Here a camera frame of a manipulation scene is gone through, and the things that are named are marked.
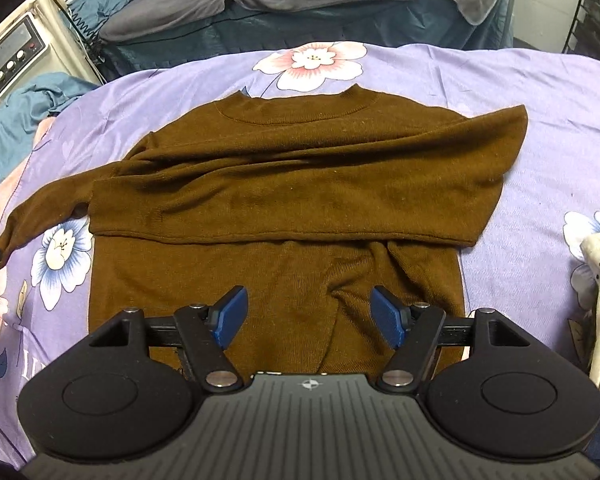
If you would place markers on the purple floral bed sheet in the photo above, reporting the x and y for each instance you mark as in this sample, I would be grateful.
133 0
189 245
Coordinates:
530 85

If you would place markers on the white machine with control panel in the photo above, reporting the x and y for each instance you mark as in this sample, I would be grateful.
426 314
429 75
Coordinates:
15 50

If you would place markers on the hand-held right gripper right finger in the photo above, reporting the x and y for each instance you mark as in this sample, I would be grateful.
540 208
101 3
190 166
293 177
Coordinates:
387 317

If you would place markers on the brown knit sweater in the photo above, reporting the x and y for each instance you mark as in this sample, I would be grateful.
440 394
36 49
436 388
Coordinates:
280 185

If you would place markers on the blue quilt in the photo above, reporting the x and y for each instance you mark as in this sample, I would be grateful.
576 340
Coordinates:
10 125

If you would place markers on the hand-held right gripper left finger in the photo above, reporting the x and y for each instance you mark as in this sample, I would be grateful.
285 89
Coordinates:
229 317

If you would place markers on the teal covered bed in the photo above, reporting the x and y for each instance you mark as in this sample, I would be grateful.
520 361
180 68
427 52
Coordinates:
330 30

